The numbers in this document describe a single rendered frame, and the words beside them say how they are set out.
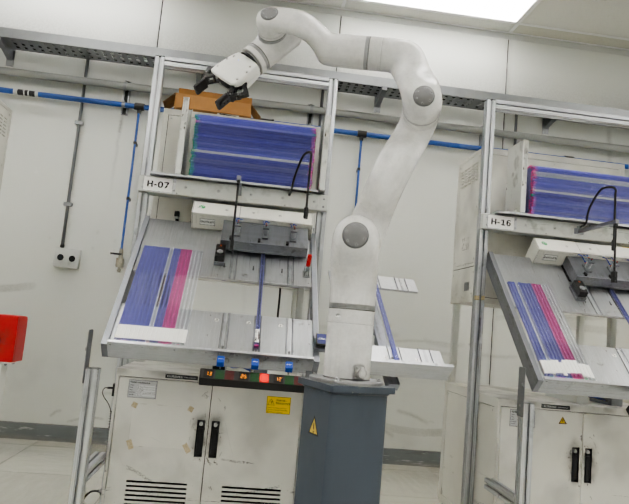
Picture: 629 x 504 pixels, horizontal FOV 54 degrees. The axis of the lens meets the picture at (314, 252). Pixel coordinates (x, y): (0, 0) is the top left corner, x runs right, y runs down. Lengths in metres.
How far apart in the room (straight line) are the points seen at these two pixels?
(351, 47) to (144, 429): 1.51
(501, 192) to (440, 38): 1.91
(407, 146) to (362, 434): 0.74
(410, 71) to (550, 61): 3.25
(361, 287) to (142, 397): 1.11
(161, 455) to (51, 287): 2.00
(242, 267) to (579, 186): 1.50
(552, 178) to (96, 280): 2.73
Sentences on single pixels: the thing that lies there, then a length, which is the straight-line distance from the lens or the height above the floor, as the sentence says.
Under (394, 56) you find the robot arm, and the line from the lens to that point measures 1.73.
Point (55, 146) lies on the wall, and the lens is 4.32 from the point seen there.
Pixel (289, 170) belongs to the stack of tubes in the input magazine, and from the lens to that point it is 2.57.
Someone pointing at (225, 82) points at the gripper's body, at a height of 1.46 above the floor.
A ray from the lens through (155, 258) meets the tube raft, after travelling 2.38.
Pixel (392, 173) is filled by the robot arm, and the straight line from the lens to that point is 1.62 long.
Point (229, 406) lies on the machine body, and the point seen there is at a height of 0.51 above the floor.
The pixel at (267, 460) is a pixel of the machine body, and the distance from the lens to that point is 2.41.
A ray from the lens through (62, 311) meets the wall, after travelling 4.15.
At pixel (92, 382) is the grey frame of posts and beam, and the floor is 0.60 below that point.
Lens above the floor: 0.84
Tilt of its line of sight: 7 degrees up
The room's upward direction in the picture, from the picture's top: 5 degrees clockwise
